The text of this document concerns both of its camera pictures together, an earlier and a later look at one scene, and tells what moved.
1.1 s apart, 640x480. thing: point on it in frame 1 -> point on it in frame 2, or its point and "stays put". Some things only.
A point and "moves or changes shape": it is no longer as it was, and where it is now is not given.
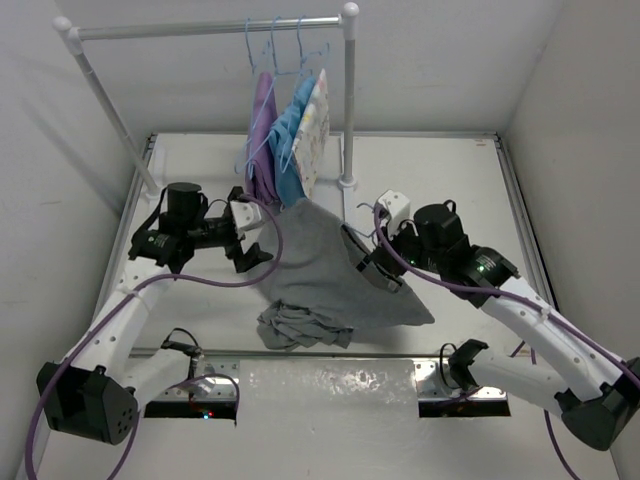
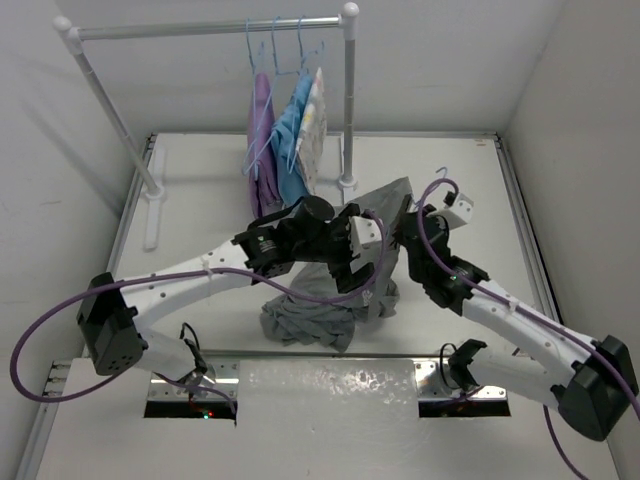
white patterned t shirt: x=312 y=136 stays put
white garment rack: x=74 y=38 stays put
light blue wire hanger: x=369 y=236 moves or changes shape
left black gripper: x=250 y=257 -> x=340 y=227
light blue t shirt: x=281 y=134 stays put
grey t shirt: x=315 y=292 moves or changes shape
